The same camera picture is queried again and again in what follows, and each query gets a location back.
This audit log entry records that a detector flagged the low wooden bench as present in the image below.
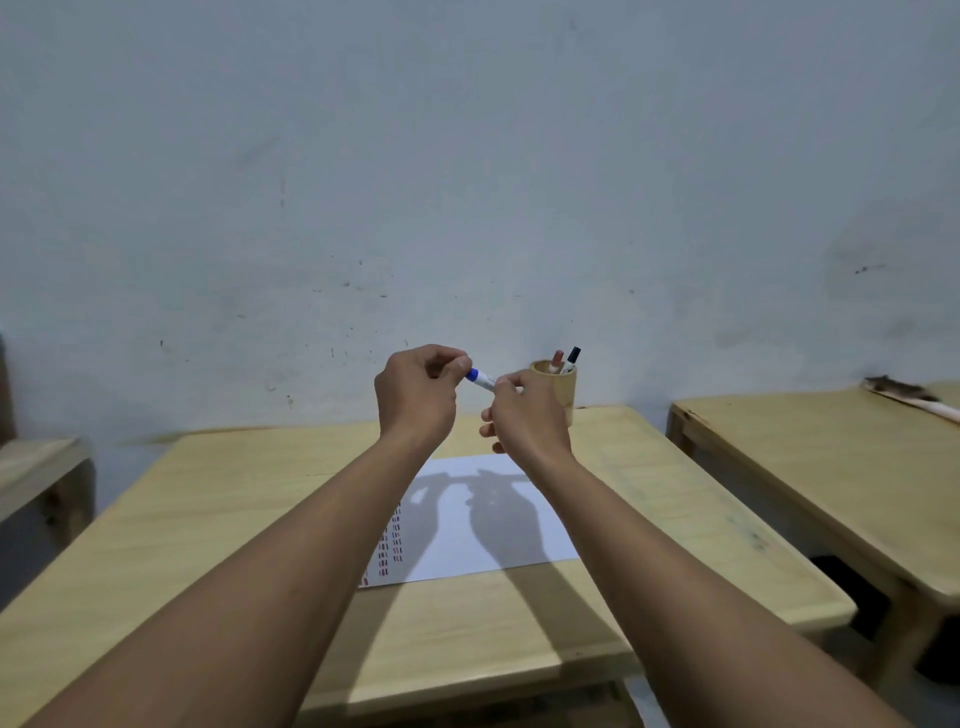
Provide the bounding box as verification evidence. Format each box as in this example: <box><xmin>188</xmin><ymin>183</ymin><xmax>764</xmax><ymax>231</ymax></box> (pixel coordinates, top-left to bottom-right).
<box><xmin>0</xmin><ymin>333</ymin><xmax>96</xmax><ymax>552</ymax></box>

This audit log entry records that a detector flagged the wooden pen holder cup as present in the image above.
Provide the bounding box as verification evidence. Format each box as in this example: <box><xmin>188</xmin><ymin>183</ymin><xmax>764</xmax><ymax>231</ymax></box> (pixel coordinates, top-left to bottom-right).
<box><xmin>528</xmin><ymin>359</ymin><xmax>579</xmax><ymax>429</ymax></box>

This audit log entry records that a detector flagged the person's right forearm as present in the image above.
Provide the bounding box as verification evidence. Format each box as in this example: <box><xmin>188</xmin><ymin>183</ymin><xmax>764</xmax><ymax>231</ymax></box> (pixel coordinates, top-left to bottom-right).
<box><xmin>525</xmin><ymin>456</ymin><xmax>915</xmax><ymax>728</ymax></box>

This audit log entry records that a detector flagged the brown duster with white handle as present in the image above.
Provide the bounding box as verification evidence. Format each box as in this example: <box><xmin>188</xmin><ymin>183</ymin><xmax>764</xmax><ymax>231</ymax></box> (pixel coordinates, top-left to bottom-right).
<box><xmin>861</xmin><ymin>375</ymin><xmax>960</xmax><ymax>426</ymax></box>

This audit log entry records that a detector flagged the large light wooden table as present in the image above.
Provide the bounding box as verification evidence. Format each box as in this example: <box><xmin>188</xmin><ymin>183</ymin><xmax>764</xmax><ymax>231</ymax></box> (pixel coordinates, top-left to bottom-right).
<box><xmin>0</xmin><ymin>405</ymin><xmax>858</xmax><ymax>728</ymax></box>

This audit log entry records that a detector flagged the person's left forearm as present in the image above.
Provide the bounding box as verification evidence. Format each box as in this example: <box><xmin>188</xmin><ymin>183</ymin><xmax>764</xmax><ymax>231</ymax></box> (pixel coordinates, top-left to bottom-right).
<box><xmin>21</xmin><ymin>431</ymin><xmax>445</xmax><ymax>728</ymax></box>

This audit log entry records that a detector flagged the light wooden side table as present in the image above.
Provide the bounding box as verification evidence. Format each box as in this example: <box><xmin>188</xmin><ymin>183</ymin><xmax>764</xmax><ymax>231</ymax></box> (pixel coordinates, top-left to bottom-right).
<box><xmin>666</xmin><ymin>381</ymin><xmax>960</xmax><ymax>695</ymax></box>

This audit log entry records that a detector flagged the white paper sheet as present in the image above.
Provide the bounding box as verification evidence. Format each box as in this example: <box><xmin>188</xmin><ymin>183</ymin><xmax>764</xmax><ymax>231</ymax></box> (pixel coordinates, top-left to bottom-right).
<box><xmin>357</xmin><ymin>453</ymin><xmax>581</xmax><ymax>589</ymax></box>

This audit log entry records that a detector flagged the person's left hand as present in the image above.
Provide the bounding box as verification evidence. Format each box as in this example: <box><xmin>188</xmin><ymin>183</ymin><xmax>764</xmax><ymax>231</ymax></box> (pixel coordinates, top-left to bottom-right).
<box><xmin>374</xmin><ymin>344</ymin><xmax>474</xmax><ymax>445</ymax></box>

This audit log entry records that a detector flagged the person's right hand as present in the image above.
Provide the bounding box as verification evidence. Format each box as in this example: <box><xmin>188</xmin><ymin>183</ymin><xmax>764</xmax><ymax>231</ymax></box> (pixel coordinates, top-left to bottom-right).
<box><xmin>479</xmin><ymin>369</ymin><xmax>576</xmax><ymax>476</ymax></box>

